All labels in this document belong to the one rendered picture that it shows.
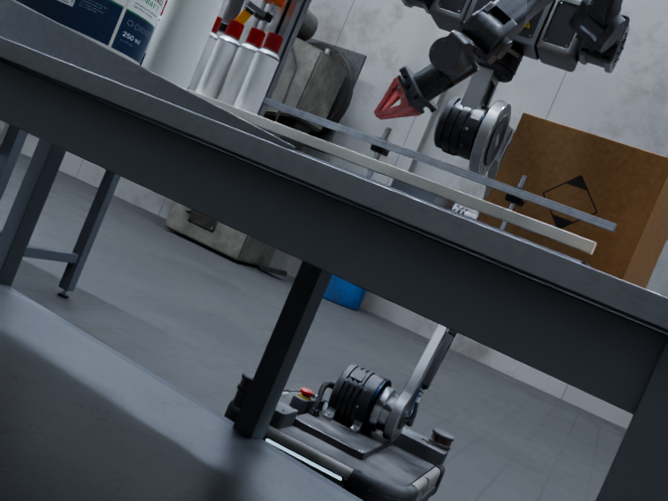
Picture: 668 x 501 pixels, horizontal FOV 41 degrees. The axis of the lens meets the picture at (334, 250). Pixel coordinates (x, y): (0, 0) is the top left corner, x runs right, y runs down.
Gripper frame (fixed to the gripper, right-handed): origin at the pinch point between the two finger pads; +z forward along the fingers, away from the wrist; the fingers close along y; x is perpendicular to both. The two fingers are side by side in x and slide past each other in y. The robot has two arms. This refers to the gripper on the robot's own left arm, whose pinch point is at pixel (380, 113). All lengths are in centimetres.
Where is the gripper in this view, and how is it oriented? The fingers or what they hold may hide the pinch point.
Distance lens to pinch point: 169.1
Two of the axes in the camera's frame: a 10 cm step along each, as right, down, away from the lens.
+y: -4.6, -1.5, -8.8
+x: 3.6, 8.7, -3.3
